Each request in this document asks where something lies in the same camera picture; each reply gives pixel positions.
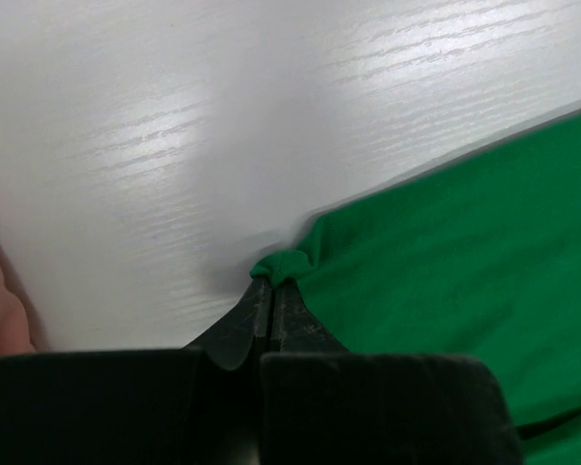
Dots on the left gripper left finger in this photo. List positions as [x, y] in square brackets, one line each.
[194, 405]

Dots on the green t shirt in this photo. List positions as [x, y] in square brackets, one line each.
[482, 258]

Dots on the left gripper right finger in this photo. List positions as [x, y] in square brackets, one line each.
[324, 405]

